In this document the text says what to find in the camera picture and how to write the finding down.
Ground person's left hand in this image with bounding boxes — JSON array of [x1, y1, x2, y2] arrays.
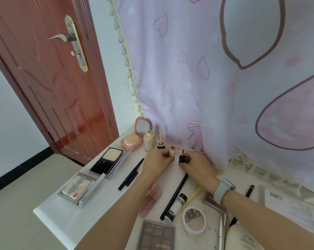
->
[[141, 148, 176, 181]]

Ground person's right hand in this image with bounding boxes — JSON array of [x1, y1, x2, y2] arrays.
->
[[178, 151, 221, 197]]

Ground black foundation bottle cap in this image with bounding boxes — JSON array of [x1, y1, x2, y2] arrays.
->
[[156, 128, 165, 149]]

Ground dark lip glaze wand cap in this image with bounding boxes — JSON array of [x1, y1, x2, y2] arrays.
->
[[178, 149, 192, 164]]

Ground beige foundation bottle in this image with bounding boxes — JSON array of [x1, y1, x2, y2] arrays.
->
[[143, 130, 156, 153]]

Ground black eyeliner pencils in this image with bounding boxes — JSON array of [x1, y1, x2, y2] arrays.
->
[[118, 158, 145, 192]]

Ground yellow handled makeup brush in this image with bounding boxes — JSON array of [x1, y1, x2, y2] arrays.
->
[[182, 186, 202, 213]]

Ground small red blush palette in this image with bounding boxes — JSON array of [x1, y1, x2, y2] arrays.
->
[[201, 191, 228, 214]]

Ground pink cushion compact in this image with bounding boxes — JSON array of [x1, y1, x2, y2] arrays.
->
[[120, 117, 153, 152]]

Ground black eyeliner pencil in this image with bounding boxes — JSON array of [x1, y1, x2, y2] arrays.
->
[[160, 173, 189, 221]]

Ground pink lip gloss tube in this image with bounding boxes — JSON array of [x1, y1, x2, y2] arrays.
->
[[138, 184, 163, 218]]

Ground small black white bottle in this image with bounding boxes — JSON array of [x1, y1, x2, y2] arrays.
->
[[164, 193, 188, 224]]

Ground dark grey palette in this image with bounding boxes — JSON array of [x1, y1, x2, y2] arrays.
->
[[89, 144, 135, 180]]

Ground round white powder compact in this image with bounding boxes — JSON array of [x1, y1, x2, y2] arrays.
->
[[182, 206, 207, 237]]

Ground black pen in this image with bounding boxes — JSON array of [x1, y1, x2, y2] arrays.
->
[[230, 184, 255, 227]]

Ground silver mascara tube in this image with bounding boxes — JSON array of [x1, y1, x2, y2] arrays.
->
[[217, 213, 226, 250]]

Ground orange brown eyeshadow palette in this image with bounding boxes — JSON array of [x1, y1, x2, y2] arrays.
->
[[136, 219, 176, 250]]

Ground white oval compact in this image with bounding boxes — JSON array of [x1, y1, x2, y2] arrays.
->
[[224, 222, 264, 250]]

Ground silver square palette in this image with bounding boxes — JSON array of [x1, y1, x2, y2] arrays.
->
[[57, 172, 107, 209]]

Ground paper instruction sheet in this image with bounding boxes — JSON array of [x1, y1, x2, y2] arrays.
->
[[264, 189, 314, 240]]

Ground person's right forearm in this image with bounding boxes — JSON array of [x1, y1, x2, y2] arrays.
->
[[222, 190, 314, 250]]

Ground person's left forearm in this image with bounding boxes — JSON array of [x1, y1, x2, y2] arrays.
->
[[75, 174, 160, 250]]

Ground white smartwatch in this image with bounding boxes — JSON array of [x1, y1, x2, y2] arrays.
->
[[213, 178, 236, 206]]

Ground lilac cartoon cloth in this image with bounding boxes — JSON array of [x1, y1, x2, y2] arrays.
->
[[106, 0, 314, 192]]

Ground brown wooden door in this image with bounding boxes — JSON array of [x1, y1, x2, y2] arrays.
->
[[0, 0, 120, 166]]

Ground brass door handle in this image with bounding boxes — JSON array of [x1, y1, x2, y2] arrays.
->
[[47, 15, 89, 73]]

